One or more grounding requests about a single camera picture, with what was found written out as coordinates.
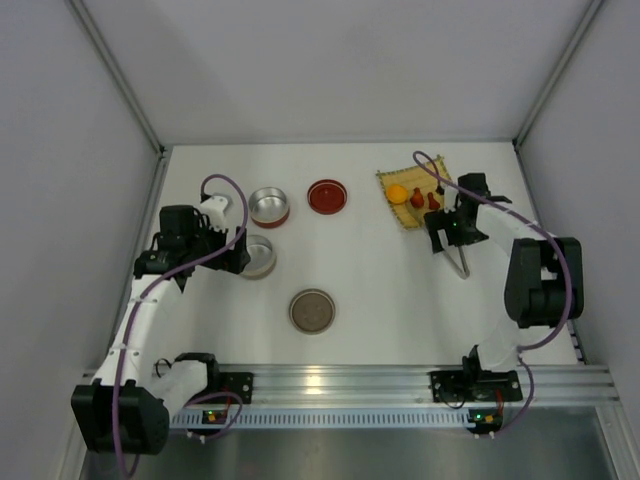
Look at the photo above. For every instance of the slotted grey cable duct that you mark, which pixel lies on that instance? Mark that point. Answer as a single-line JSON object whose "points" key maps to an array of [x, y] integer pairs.
{"points": [[210, 420]]}

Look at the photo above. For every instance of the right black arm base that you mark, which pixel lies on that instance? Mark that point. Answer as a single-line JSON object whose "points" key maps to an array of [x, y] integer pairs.
{"points": [[469, 383]]}

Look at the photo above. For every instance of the beige-based steel container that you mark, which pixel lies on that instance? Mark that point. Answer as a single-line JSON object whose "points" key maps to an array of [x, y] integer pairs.
{"points": [[262, 257]]}

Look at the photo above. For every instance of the metal tongs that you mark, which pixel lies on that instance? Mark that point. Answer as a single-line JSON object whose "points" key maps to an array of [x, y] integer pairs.
{"points": [[455, 256]]}

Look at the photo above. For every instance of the red chicken drumstick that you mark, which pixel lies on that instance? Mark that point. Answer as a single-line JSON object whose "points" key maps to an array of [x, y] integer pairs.
{"points": [[433, 203]]}

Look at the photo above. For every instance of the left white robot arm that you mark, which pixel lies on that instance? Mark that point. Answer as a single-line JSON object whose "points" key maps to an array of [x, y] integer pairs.
{"points": [[127, 406]]}

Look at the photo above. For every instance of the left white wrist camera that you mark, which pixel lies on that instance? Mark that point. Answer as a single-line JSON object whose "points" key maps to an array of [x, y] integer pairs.
{"points": [[215, 209]]}

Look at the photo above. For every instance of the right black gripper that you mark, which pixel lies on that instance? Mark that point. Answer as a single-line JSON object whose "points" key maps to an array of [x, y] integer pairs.
{"points": [[446, 223]]}

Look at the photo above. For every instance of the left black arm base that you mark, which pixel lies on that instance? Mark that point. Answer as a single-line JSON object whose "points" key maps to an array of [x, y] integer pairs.
{"points": [[238, 382]]}

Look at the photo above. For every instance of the red-based steel container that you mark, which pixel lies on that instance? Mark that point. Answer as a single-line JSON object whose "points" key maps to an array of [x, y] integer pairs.
{"points": [[269, 207]]}

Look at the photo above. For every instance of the aluminium front rail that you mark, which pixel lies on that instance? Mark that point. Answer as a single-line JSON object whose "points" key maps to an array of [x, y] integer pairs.
{"points": [[316, 386]]}

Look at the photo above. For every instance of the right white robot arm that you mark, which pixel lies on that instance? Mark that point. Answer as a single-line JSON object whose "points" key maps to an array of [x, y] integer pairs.
{"points": [[544, 279]]}

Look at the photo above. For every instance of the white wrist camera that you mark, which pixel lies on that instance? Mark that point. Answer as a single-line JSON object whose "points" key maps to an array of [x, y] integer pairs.
{"points": [[215, 209], [449, 197]]}

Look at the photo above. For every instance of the beige round lid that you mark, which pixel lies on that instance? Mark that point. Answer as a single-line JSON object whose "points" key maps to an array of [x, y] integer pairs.
{"points": [[312, 311]]}

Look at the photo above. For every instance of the orange yellow food ball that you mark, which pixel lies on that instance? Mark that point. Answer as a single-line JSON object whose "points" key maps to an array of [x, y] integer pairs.
{"points": [[397, 194]]}

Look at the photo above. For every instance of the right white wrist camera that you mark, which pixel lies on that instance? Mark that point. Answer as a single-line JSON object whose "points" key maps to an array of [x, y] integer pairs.
{"points": [[449, 197]]}

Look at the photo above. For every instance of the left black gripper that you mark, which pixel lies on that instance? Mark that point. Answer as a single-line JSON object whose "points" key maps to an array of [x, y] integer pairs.
{"points": [[232, 255]]}

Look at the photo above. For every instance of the orange chicken drumstick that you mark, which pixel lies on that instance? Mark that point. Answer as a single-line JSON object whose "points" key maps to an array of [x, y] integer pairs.
{"points": [[417, 199]]}

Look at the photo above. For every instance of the red round lid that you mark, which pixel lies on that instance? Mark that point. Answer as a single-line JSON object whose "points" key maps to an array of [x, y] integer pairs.
{"points": [[327, 196]]}

